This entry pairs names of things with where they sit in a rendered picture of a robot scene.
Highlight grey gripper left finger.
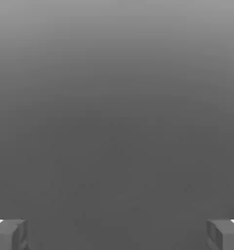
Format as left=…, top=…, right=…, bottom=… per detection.
left=0, top=219, right=29, bottom=250

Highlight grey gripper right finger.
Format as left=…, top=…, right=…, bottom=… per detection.
left=206, top=219, right=234, bottom=250

